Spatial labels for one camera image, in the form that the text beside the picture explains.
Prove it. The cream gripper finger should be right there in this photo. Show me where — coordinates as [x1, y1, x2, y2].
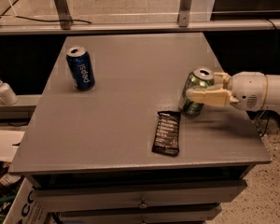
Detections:
[214, 72, 231, 87]
[186, 89, 240, 106]

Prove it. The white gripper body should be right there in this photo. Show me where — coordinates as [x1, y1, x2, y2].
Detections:
[228, 72, 267, 111]

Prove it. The green soda can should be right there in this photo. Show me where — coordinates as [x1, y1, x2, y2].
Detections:
[178, 66, 215, 119]

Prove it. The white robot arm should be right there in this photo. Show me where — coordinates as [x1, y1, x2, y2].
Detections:
[186, 72, 280, 115]

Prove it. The black rxbar chocolate wrapper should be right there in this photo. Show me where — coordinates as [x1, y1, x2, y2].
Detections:
[152, 111, 181, 157]

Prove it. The blue pepsi can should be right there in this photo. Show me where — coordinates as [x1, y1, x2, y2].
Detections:
[66, 46, 95, 91]

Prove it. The top grey drawer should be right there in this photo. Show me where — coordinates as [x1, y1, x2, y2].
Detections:
[35, 180, 246, 212]

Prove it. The grey drawer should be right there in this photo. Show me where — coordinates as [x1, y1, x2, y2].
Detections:
[60, 204, 221, 224]
[35, 180, 246, 212]

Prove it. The grey drawer cabinet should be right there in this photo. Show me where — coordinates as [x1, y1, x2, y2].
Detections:
[7, 32, 273, 224]

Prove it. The lower grey drawer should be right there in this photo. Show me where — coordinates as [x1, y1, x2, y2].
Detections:
[60, 204, 221, 224]

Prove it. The white pump bottle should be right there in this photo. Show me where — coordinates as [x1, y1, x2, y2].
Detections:
[0, 79, 18, 105]

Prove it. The white cardboard box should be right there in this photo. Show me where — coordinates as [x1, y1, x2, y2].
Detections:
[3, 178, 48, 224]

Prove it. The right metal rail post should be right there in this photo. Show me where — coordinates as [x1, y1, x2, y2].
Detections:
[177, 0, 192, 27]

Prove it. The metal rail post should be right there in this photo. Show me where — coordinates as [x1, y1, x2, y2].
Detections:
[177, 0, 192, 27]
[53, 0, 73, 30]

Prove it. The left metal rail post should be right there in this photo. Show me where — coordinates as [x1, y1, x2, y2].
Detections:
[53, 0, 73, 30]

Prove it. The black cable on floor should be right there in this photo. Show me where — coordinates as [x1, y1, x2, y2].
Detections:
[0, 0, 92, 25]

